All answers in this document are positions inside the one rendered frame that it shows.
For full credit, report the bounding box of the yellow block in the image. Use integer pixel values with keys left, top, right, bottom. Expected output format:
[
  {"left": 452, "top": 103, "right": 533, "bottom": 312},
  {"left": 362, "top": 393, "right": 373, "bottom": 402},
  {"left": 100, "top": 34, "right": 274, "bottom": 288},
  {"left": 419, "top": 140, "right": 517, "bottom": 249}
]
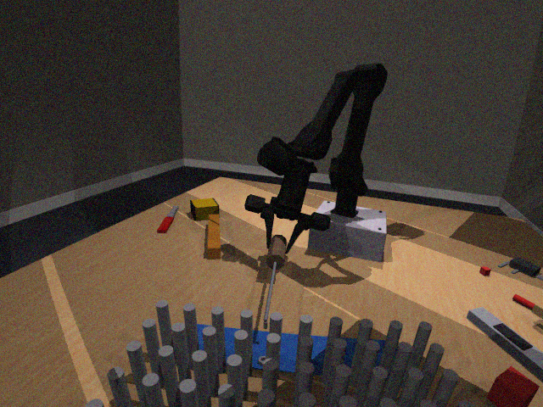
[{"left": 190, "top": 198, "right": 219, "bottom": 220}]

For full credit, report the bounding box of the blue flat strip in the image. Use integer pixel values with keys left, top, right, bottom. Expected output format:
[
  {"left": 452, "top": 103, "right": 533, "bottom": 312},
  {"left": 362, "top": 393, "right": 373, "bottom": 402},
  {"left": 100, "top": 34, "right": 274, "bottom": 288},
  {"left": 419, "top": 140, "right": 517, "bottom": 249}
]
[{"left": 197, "top": 324, "right": 386, "bottom": 376}]

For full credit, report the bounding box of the red-handled screwdriver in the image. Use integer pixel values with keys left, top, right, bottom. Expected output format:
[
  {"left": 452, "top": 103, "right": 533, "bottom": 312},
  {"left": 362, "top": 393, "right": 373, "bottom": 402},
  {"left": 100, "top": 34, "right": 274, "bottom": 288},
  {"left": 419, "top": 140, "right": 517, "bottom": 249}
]
[{"left": 512, "top": 294, "right": 535, "bottom": 309}]

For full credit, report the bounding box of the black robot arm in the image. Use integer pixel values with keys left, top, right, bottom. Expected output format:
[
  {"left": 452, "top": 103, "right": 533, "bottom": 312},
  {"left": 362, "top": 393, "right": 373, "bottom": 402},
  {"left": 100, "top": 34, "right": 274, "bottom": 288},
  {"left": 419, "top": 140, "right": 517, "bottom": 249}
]
[{"left": 257, "top": 63, "right": 388, "bottom": 218}]

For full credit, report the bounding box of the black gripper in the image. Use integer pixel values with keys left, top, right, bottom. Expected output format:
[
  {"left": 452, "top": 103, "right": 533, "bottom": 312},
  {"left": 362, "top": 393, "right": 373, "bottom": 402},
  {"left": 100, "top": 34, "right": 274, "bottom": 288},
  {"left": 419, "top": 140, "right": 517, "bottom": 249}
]
[{"left": 244, "top": 179, "right": 331, "bottom": 254}]

